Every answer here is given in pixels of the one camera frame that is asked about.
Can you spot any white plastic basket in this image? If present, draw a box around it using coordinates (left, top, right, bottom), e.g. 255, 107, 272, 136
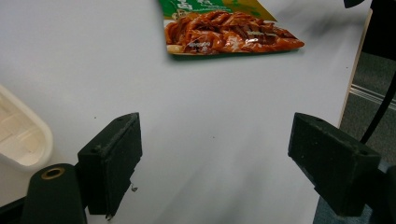
0, 84, 54, 173

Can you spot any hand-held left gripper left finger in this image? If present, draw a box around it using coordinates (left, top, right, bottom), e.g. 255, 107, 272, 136
77, 112, 144, 220

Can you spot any green and orange snack packet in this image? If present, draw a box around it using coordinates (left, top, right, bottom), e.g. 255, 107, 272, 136
157, 0, 305, 56

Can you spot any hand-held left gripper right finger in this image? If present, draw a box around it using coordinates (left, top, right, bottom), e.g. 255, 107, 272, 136
288, 112, 382, 217

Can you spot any black cable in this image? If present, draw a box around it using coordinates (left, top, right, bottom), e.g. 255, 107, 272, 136
360, 70, 396, 145

